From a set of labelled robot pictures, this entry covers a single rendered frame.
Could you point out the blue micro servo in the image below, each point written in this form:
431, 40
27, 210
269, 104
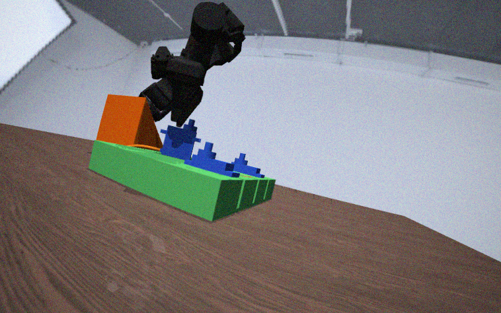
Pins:
178, 142

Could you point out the green rectangular block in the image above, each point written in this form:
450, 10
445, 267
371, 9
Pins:
203, 186

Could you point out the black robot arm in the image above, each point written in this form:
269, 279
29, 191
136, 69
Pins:
213, 27

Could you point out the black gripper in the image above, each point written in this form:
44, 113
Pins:
190, 73

